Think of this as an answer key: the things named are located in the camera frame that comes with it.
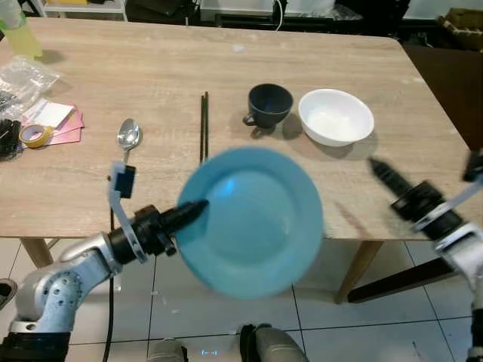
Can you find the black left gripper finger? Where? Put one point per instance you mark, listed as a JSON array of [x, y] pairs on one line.
[[190, 213]]

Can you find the white bowl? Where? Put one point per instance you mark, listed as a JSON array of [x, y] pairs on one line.
[[336, 117]]

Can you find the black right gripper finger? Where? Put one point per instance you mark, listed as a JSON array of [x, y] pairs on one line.
[[389, 178]]

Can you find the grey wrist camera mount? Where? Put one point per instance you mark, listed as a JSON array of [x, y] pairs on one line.
[[453, 205], [124, 181]]

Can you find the dark wooden table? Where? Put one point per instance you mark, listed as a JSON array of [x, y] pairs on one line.
[[453, 90]]

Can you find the black chopstick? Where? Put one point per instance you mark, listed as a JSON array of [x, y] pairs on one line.
[[202, 128], [206, 124]]

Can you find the robot left leg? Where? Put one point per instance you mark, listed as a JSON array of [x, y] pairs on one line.
[[167, 353]]

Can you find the dark grey mug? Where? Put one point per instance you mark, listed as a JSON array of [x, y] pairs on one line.
[[270, 104]]

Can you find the green plastic bottle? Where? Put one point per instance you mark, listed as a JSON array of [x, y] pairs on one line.
[[21, 38]]

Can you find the robot right leg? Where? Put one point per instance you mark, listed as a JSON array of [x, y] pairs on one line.
[[272, 347]]

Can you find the silver spoon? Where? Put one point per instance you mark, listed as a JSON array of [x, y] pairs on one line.
[[129, 133]]

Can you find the pink paper sheets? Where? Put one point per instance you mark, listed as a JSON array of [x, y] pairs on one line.
[[72, 124]]

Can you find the cardboard box with white tape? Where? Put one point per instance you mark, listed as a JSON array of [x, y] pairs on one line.
[[464, 30]]

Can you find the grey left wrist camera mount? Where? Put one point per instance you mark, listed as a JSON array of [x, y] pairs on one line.
[[124, 181]]

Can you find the pile of black clips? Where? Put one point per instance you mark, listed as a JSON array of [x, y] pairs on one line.
[[9, 139]]

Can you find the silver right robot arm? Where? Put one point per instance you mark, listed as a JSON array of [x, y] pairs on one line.
[[464, 253]]

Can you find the robot leg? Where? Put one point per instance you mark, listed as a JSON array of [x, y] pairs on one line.
[[167, 353], [272, 347]]

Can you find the yellow tape roll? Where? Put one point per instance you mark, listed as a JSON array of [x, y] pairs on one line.
[[24, 136]]

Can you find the clear plastic bag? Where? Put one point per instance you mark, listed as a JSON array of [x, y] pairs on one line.
[[26, 83]]

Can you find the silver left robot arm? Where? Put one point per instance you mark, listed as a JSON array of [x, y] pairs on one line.
[[68, 283]]

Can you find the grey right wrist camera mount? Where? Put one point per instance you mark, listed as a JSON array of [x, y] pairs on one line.
[[453, 205]]

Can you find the blue plate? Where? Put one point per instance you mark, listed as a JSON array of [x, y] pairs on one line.
[[256, 226]]

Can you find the white note pad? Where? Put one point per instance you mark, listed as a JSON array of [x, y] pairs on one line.
[[53, 115]]

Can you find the white shelf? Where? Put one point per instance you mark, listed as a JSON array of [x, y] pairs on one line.
[[75, 10]]

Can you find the light wooden table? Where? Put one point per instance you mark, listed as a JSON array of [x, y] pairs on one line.
[[151, 75]]

